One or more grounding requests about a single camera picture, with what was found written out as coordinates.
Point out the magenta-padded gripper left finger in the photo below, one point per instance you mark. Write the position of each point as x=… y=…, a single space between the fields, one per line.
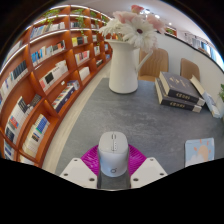
x=78 y=171

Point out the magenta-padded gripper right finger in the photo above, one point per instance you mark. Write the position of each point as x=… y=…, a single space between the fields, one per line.
x=148 y=171

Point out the white computer mouse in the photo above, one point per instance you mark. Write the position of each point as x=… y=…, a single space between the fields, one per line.
x=113 y=156

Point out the pastel sun cloud mouse pad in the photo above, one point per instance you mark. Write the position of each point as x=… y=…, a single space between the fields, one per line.
x=199 y=151

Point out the orange curved bookshelf unit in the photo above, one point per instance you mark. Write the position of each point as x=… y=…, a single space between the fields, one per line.
x=43 y=86

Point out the thick white book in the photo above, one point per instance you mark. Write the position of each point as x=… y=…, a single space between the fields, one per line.
x=210 y=103

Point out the white ceramic jug vase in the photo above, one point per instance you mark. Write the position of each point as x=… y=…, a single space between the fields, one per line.
x=122 y=71

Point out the tan upholstered chair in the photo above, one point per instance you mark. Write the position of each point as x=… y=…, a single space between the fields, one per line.
x=156 y=65
x=190 y=68

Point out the white black-edged desk partition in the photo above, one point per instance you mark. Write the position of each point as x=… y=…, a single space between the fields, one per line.
x=186 y=50

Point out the large window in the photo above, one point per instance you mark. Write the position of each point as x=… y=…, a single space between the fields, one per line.
x=215 y=55

